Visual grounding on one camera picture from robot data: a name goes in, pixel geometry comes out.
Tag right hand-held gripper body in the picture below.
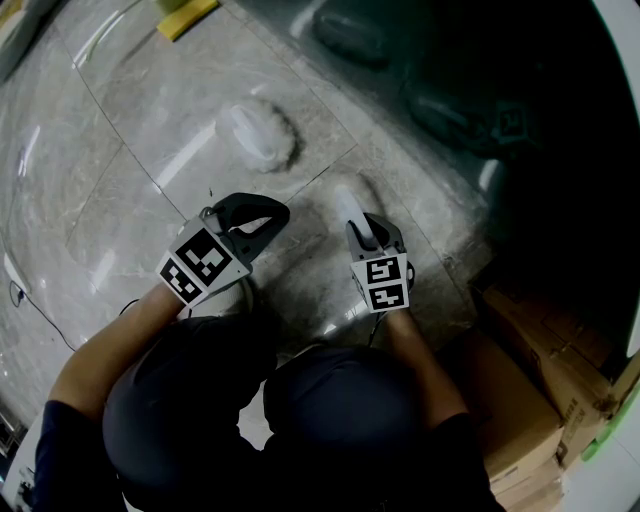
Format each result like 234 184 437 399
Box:
349 252 416 314

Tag person's navy shirt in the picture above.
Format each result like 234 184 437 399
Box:
32 399 506 512

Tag person's right forearm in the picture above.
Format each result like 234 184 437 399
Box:
382 309 471 431

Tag yellow sponge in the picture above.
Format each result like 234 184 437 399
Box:
157 0 220 41

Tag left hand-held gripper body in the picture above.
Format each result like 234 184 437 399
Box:
155 205 252 307

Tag cardboard box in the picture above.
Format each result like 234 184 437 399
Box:
439 327 566 481
487 457 566 512
474 282 640 471

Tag person's navy trousers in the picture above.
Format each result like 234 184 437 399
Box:
102 314 441 512

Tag white box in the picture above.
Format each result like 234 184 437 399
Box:
0 414 46 512

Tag person's left forearm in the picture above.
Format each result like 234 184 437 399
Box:
47 284 191 421

